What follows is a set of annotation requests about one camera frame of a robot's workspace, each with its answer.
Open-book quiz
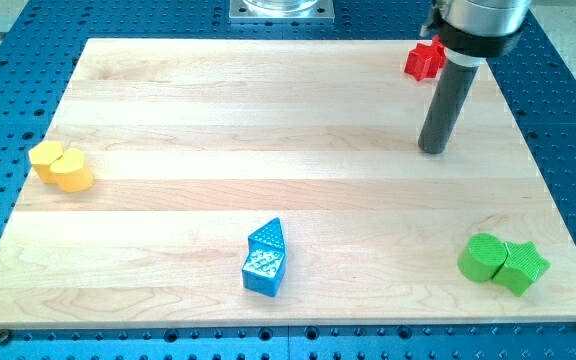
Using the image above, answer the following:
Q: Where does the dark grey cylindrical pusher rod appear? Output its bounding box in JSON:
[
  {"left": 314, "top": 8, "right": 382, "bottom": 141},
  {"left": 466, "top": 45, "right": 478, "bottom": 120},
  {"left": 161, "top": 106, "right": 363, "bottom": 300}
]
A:
[{"left": 418, "top": 60, "right": 478, "bottom": 154}]

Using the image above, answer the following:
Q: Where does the red block behind arm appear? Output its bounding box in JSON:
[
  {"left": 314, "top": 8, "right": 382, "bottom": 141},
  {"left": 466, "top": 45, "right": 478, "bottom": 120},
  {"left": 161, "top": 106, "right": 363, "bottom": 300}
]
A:
[{"left": 431, "top": 35, "right": 447, "bottom": 69}]

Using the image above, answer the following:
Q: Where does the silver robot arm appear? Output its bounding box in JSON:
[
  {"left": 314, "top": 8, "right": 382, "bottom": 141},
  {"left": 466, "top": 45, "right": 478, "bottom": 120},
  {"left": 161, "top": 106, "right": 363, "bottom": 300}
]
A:
[{"left": 418, "top": 0, "right": 531, "bottom": 154}]

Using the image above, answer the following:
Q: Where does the wooden board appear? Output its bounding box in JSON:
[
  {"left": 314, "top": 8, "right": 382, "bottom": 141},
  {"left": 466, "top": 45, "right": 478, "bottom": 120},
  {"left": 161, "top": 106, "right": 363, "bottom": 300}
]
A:
[{"left": 0, "top": 38, "right": 576, "bottom": 329}]

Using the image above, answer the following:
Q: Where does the left board stop screw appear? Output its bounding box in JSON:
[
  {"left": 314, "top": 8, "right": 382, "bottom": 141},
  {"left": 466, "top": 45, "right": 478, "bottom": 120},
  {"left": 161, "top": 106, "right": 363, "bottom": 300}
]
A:
[{"left": 0, "top": 329, "right": 12, "bottom": 345}]

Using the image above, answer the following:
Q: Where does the red star block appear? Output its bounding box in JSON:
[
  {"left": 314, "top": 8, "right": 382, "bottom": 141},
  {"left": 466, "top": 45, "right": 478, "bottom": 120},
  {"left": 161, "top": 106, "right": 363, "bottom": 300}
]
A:
[{"left": 404, "top": 43, "right": 439, "bottom": 81}]

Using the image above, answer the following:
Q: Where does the green cylinder block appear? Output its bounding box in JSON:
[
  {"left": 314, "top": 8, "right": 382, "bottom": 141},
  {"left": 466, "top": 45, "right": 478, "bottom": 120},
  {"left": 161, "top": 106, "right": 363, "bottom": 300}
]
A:
[{"left": 457, "top": 233, "right": 508, "bottom": 282}]

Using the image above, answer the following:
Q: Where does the green star block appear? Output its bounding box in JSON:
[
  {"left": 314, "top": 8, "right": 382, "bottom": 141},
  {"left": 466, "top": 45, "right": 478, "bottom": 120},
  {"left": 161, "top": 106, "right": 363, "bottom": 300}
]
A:
[{"left": 492, "top": 242, "right": 551, "bottom": 297}]

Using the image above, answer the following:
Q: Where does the blue triangle block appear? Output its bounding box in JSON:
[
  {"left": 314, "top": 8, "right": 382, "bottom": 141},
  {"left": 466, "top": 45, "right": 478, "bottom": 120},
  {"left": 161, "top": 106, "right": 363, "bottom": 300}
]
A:
[{"left": 248, "top": 218, "right": 285, "bottom": 250}]

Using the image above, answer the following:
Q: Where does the blue cube block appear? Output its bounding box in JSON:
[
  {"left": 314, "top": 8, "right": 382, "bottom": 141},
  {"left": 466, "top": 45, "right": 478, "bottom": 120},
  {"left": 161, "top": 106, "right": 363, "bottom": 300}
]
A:
[{"left": 241, "top": 247, "right": 286, "bottom": 297}]

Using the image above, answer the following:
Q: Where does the yellow heart block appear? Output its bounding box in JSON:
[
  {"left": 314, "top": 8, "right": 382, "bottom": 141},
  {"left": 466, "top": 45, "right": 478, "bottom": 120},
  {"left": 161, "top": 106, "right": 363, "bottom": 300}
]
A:
[{"left": 50, "top": 148, "right": 94, "bottom": 192}]

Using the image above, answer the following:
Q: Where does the yellow hexagon block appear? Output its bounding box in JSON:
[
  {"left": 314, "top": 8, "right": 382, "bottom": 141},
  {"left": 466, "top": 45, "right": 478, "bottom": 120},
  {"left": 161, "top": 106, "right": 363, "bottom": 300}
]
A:
[{"left": 28, "top": 141, "right": 64, "bottom": 184}]

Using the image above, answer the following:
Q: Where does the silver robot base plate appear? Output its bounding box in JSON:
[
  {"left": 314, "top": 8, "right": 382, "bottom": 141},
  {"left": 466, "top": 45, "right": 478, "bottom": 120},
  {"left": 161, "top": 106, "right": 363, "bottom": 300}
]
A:
[{"left": 228, "top": 0, "right": 335, "bottom": 23}]

